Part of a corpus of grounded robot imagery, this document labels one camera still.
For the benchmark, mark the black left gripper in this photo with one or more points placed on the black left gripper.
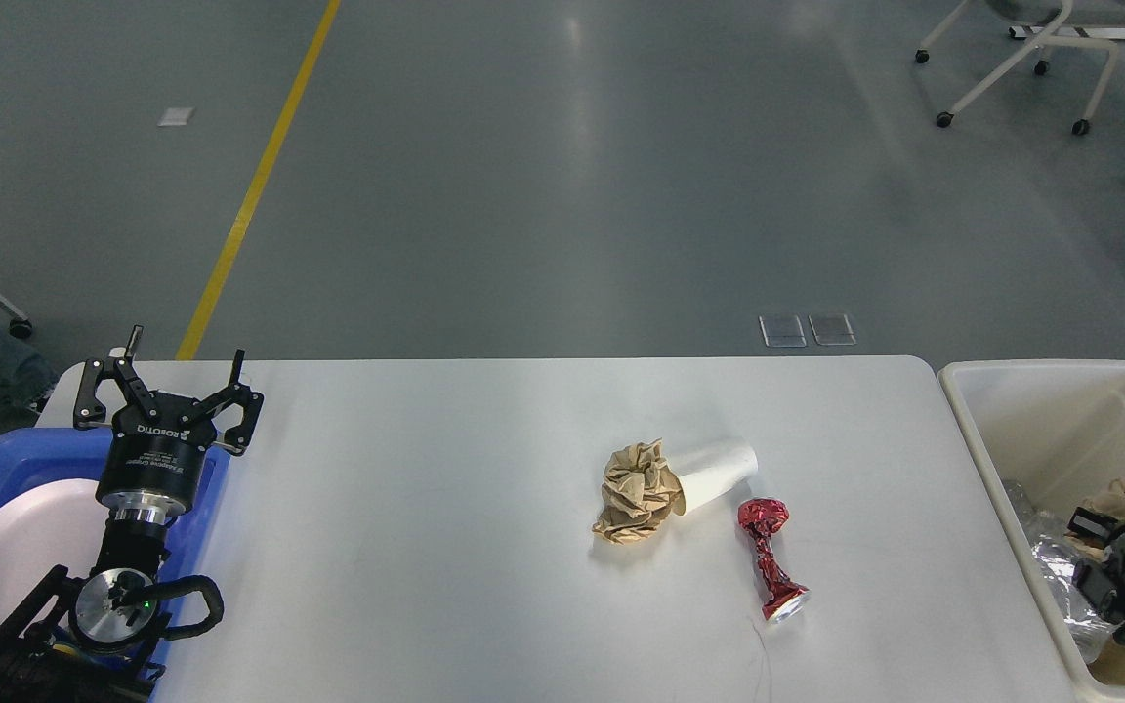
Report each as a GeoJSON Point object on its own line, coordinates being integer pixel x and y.
{"type": "Point", "coordinates": [154, 459]}

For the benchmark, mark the light brown paper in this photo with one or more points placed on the light brown paper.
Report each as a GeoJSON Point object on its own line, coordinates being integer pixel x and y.
{"type": "Point", "coordinates": [1109, 503]}

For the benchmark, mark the pink plate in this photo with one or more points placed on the pink plate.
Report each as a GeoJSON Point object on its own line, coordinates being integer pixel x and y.
{"type": "Point", "coordinates": [59, 523]}

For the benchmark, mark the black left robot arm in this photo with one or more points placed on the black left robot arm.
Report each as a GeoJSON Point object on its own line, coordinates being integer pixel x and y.
{"type": "Point", "coordinates": [93, 636]}

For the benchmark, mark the clear plastic wrap in bin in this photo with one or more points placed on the clear plastic wrap in bin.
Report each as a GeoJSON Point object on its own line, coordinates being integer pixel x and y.
{"type": "Point", "coordinates": [1022, 506]}

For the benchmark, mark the beige plastic bin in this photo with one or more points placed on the beige plastic bin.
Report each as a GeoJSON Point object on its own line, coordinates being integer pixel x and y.
{"type": "Point", "coordinates": [1057, 428]}

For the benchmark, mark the blue plastic tray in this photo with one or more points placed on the blue plastic tray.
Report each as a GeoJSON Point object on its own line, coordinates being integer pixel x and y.
{"type": "Point", "coordinates": [34, 457]}

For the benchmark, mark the crushed red can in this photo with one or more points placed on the crushed red can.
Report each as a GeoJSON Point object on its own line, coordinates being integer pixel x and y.
{"type": "Point", "coordinates": [761, 519]}

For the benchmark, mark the lying white paper cup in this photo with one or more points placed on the lying white paper cup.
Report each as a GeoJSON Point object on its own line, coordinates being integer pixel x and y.
{"type": "Point", "coordinates": [707, 472]}

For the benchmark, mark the dark crumpled brown paper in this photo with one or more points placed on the dark crumpled brown paper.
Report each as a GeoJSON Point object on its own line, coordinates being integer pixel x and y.
{"type": "Point", "coordinates": [640, 491]}

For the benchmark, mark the white rolling chair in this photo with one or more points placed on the white rolling chair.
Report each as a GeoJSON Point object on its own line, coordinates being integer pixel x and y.
{"type": "Point", "coordinates": [1048, 25]}

